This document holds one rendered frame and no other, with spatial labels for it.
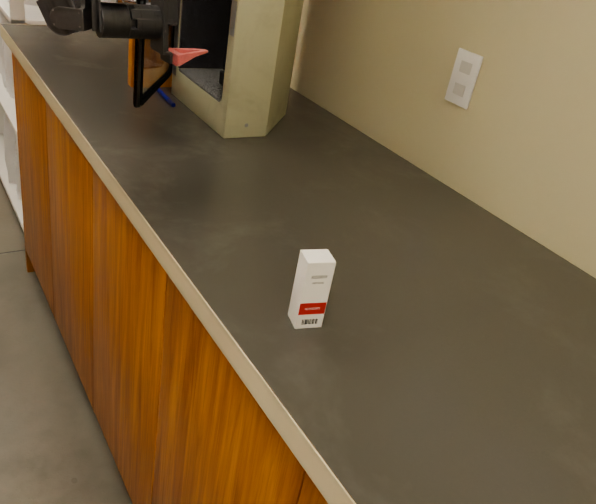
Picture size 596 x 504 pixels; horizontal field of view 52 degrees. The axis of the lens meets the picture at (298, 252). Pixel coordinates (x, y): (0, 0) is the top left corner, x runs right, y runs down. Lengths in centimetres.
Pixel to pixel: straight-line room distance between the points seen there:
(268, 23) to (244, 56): 9
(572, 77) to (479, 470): 78
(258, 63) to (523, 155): 59
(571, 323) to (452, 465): 41
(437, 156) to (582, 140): 37
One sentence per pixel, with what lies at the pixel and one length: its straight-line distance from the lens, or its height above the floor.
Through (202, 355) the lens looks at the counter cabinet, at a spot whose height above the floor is 80.
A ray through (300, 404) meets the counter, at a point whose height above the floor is 94.
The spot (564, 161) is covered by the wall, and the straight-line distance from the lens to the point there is 128.
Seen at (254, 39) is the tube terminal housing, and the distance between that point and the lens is 139.
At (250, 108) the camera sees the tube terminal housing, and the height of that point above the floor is 101.
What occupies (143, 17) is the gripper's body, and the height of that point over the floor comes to 122.
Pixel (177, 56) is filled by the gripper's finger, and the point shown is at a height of 116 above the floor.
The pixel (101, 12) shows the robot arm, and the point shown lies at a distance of 114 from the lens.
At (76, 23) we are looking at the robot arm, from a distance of 114.
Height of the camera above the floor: 144
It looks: 30 degrees down
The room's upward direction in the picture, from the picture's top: 11 degrees clockwise
